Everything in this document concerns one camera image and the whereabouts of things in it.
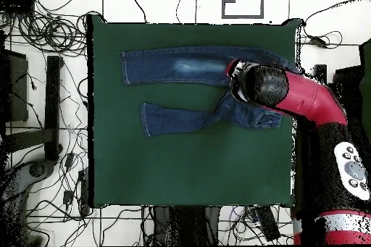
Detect black stand foot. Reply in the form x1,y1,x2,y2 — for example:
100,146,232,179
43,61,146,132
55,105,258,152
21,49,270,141
314,64,328,81
4,55,64,162

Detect dark green table cloth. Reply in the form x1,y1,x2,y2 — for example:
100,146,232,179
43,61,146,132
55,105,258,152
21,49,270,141
86,14,302,209

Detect black rectangular box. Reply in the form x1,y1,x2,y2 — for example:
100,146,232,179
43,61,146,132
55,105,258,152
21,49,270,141
254,205,281,242

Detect black power strip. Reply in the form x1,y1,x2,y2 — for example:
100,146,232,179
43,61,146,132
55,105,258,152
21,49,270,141
77,168,90,217

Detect dark box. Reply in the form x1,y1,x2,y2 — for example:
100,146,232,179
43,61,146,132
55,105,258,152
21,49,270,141
0,49,30,123
331,65,363,109

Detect green cloth sheet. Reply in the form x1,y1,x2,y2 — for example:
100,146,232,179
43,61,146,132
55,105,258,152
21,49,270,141
358,38,371,143

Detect blue denim jeans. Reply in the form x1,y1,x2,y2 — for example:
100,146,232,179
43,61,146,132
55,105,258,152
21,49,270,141
120,45,299,138

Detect flat black box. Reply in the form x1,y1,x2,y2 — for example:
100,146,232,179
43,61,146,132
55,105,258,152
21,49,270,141
0,0,36,15

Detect grey square frame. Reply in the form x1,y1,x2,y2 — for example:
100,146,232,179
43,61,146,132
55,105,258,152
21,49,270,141
221,0,265,20

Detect grey office chair base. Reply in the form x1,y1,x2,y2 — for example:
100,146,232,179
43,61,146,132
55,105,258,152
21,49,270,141
0,158,57,247

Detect coil of black cables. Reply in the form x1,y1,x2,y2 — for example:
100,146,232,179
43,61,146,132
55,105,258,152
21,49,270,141
17,11,88,57

